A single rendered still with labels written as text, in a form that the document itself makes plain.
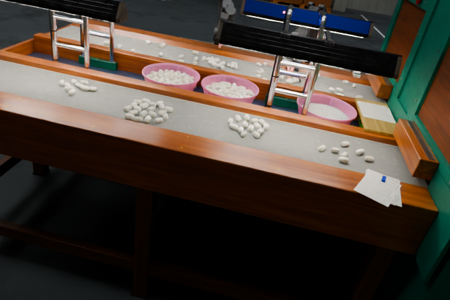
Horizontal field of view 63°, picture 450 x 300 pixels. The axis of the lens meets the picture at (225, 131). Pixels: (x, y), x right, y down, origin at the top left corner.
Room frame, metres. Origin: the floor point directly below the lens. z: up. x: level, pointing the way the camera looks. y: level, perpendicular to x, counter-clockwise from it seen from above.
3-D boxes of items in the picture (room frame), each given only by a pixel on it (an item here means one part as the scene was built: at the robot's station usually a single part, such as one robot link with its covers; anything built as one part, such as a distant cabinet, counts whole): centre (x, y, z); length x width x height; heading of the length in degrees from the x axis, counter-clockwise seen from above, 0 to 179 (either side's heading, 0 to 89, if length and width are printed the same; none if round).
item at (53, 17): (1.45, 0.73, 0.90); 0.20 x 0.19 x 0.45; 84
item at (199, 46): (2.14, 0.11, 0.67); 1.81 x 0.12 x 0.19; 84
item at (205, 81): (1.57, 0.01, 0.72); 0.27 x 0.27 x 0.10
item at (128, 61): (1.75, 0.16, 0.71); 1.81 x 0.06 x 0.11; 84
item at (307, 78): (1.74, -0.27, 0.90); 0.20 x 0.19 x 0.45; 84
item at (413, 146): (1.15, -0.66, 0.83); 0.30 x 0.06 x 0.07; 174
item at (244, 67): (1.93, 0.14, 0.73); 1.81 x 0.30 x 0.02; 84
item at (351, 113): (1.52, -0.43, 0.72); 0.27 x 0.27 x 0.10
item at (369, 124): (1.50, -0.64, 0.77); 0.33 x 0.15 x 0.01; 174
